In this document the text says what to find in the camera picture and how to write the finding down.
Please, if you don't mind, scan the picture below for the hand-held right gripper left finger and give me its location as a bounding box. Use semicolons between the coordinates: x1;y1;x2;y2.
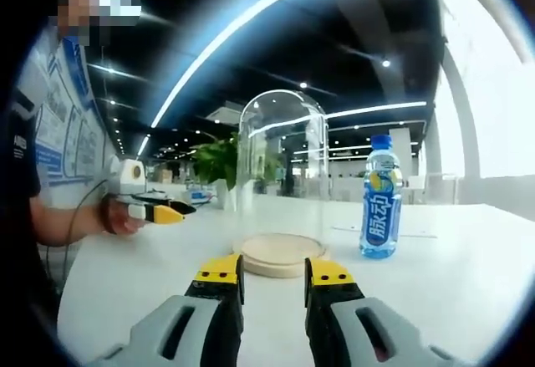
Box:
89;253;246;367

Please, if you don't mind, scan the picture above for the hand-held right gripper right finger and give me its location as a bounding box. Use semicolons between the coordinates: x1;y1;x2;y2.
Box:
303;257;461;367

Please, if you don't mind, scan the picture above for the blue drink bottle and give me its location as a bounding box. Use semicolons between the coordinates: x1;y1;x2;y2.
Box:
359;134;405;260

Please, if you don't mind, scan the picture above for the clear glass dome cover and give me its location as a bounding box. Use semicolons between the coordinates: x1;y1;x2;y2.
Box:
236;89;329;259

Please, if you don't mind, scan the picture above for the person's left hand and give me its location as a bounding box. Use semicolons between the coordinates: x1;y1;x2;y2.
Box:
102;197;148;237

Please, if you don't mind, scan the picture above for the blue white box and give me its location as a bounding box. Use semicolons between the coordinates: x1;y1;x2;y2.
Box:
183;186;219;206

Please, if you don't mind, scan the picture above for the dark wristband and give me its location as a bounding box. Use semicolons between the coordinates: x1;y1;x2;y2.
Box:
99;196;117;235

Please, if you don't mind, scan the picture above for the potted green plant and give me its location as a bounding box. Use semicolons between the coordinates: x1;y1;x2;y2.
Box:
191;131;285;212

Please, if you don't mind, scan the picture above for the round wooden base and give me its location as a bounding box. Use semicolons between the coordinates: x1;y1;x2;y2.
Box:
232;232;332;278

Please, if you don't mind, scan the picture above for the ceiling air conditioner unit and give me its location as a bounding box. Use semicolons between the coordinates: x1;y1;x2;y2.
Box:
206;107;244;124

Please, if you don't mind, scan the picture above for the person's dark shirt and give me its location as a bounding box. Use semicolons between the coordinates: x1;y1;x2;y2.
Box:
0;89;58;343

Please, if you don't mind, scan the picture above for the curved ceiling light strip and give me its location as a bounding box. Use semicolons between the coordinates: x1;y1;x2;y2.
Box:
149;0;419;130

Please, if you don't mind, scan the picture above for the straight ceiling light strip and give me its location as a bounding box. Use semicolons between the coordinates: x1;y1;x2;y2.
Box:
325;99;428;120

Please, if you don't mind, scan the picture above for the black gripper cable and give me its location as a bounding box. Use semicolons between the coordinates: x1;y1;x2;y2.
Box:
44;177;123;288

